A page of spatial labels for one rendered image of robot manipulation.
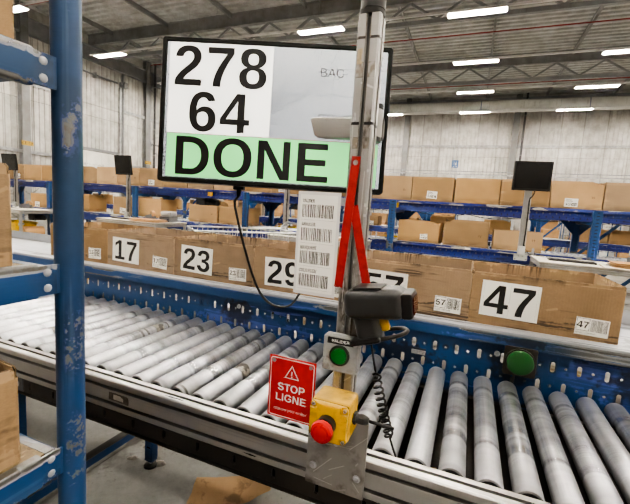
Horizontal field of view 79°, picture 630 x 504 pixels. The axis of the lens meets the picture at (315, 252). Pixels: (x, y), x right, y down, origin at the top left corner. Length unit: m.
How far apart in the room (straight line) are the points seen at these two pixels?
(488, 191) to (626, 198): 1.54
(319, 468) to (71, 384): 0.53
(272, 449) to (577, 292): 0.93
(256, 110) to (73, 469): 0.67
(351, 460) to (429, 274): 0.67
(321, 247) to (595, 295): 0.86
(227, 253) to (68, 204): 1.14
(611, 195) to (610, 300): 4.71
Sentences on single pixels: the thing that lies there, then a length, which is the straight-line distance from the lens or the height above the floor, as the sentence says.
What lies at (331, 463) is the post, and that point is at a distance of 0.86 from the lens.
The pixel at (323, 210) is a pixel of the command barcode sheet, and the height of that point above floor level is 1.21.
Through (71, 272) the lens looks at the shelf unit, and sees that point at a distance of 0.47.
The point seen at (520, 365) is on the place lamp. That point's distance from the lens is 1.28.
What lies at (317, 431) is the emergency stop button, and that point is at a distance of 0.71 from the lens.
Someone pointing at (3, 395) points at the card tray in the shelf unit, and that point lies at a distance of 0.50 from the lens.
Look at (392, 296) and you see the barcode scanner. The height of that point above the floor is 1.08.
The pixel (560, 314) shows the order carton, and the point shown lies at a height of 0.95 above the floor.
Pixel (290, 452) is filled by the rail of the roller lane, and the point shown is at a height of 0.71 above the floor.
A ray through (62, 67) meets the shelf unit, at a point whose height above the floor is 1.33.
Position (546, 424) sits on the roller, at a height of 0.75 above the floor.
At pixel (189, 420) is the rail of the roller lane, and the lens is 1.01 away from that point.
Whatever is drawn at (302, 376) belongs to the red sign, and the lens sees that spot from 0.79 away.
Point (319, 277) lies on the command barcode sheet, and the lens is 0.73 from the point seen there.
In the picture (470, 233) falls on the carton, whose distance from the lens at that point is 5.55.
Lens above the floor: 1.22
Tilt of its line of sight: 7 degrees down
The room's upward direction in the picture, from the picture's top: 4 degrees clockwise
